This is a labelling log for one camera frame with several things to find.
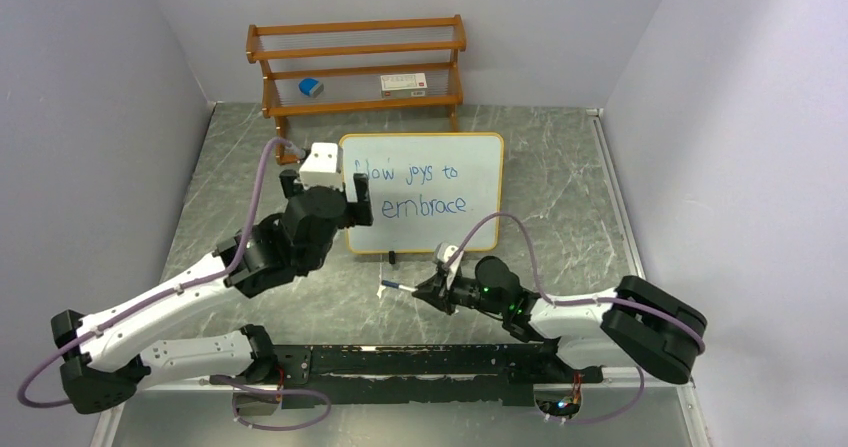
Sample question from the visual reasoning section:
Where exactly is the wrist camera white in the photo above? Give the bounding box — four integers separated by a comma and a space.
434, 242, 464, 290
299, 142, 344, 191

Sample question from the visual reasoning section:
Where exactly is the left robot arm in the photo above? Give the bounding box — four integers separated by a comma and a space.
51, 169, 373, 414

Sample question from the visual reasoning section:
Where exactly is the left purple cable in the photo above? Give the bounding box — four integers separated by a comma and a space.
16, 137, 306, 409

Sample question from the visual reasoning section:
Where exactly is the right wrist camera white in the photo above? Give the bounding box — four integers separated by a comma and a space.
434, 242, 464, 290

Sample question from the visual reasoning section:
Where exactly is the aluminium frame rail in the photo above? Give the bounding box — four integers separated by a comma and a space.
105, 341, 697, 392

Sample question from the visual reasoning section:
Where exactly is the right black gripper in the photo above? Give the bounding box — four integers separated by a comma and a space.
413, 268, 506, 316

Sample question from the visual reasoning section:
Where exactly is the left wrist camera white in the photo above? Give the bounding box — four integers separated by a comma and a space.
299, 142, 344, 191

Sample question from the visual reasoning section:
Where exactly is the white cardboard box red label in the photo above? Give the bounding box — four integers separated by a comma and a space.
380, 73, 428, 99

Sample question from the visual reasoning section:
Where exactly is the blue whiteboard eraser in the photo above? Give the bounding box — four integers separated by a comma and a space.
298, 77, 324, 98

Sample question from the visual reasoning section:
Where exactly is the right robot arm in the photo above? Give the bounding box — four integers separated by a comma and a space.
411, 256, 707, 385

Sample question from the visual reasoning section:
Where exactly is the wooden two-tier shelf rack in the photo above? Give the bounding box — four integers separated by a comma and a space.
245, 14, 467, 137

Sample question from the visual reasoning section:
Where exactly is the whiteboard with yellow frame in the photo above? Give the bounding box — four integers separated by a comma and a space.
340, 132, 505, 254

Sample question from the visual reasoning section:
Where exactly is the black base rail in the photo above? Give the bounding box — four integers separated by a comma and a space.
235, 342, 604, 407

